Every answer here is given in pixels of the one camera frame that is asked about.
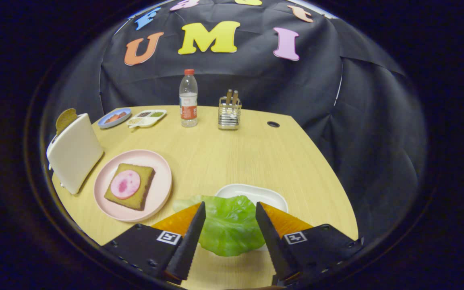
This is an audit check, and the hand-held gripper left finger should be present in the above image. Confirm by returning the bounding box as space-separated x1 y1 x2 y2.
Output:
101 201 207 286

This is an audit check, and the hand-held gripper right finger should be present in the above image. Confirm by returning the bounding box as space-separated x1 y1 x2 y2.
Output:
255 201 365 286

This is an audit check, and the green lettuce leaf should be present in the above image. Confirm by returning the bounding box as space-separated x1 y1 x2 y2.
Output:
173 195 266 257

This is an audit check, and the toasted brown bread slice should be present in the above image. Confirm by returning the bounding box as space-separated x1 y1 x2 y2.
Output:
56 108 79 135

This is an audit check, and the small white plate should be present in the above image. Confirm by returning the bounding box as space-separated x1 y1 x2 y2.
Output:
215 184 288 214

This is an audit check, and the pink plate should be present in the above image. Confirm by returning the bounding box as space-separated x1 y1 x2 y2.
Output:
94 149 172 222

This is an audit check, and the bread slice under ham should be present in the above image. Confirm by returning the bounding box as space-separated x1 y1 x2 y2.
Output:
104 163 156 211

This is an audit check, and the pink round ham slice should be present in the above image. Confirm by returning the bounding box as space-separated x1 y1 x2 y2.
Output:
110 170 141 200

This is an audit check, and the white divided tray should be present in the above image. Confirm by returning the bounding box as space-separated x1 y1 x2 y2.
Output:
126 110 167 129

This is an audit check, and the clear water bottle red cap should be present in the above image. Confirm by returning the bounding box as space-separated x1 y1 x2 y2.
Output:
179 69 199 128

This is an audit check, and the white toaster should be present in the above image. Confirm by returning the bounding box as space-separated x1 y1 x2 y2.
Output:
46 113 104 195

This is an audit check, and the blue plate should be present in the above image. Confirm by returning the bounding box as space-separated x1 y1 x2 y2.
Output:
98 108 132 128

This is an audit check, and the black backdrop cloth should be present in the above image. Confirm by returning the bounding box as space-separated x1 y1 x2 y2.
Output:
41 0 428 242

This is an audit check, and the metal wire utensil holder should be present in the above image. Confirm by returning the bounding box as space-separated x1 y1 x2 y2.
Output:
218 97 242 130

